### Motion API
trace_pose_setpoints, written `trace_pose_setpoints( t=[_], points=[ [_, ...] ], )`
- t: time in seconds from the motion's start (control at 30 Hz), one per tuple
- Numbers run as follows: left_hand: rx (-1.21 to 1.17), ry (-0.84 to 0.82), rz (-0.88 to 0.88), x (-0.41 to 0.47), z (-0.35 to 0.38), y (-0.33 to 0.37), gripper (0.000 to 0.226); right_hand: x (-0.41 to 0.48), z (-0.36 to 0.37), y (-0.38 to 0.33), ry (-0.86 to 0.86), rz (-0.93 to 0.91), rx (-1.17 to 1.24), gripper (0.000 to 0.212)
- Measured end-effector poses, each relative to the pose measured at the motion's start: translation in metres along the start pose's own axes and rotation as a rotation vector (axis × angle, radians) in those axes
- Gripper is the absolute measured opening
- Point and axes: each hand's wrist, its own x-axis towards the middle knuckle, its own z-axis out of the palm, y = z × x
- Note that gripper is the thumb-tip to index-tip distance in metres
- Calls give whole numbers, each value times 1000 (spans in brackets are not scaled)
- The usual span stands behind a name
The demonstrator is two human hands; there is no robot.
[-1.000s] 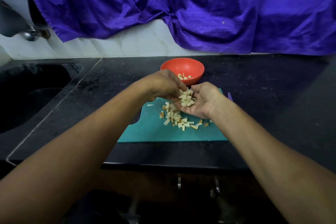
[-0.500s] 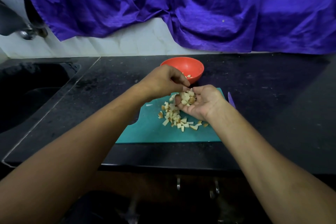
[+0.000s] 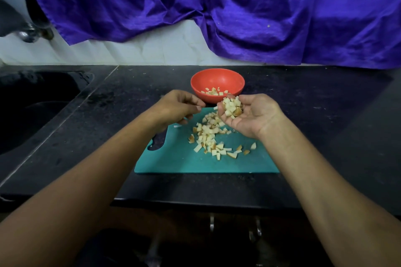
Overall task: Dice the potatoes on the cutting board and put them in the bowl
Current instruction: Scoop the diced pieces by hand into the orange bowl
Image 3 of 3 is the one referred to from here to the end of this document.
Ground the person's left hand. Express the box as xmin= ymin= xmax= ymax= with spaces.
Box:
xmin=150 ymin=90 xmax=206 ymax=128

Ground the person's right hand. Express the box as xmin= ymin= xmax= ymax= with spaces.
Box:
xmin=217 ymin=93 xmax=286 ymax=141

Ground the orange bowl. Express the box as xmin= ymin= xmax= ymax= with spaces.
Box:
xmin=190 ymin=68 xmax=246 ymax=103

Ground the pile of diced apple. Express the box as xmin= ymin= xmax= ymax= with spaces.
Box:
xmin=188 ymin=96 xmax=258 ymax=161

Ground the teal plastic cutting board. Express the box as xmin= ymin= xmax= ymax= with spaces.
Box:
xmin=134 ymin=107 xmax=280 ymax=174

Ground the person's right forearm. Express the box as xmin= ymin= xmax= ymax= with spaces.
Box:
xmin=262 ymin=116 xmax=401 ymax=267

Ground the person's left forearm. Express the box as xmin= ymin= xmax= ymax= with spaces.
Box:
xmin=0 ymin=110 xmax=169 ymax=267

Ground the purple cloth curtain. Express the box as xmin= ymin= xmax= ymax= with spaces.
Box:
xmin=22 ymin=0 xmax=401 ymax=69

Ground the dark kitchen sink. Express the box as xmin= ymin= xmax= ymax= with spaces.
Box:
xmin=0 ymin=70 xmax=95 ymax=155

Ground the metal faucet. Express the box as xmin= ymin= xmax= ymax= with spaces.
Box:
xmin=0 ymin=0 xmax=56 ymax=43

